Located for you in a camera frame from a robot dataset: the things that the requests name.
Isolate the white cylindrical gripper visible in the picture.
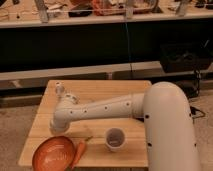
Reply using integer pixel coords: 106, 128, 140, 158
50, 117, 70, 134

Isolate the white cup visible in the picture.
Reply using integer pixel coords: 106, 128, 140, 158
105, 128, 125, 152

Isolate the long shelf bench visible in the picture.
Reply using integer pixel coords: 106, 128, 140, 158
0, 0, 213, 91

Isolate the wooden board table top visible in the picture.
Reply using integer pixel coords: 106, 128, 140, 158
19, 80, 151, 168

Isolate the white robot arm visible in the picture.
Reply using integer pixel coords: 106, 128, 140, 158
50, 82, 201, 171

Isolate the black cable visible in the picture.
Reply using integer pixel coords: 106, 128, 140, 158
189, 71, 207, 120

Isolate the blue cable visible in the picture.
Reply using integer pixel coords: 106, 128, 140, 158
124, 19, 134, 76

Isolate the orange carrot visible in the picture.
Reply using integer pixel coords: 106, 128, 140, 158
70, 137, 91, 170

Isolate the black box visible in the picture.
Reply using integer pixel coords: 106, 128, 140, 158
160, 43, 213, 73

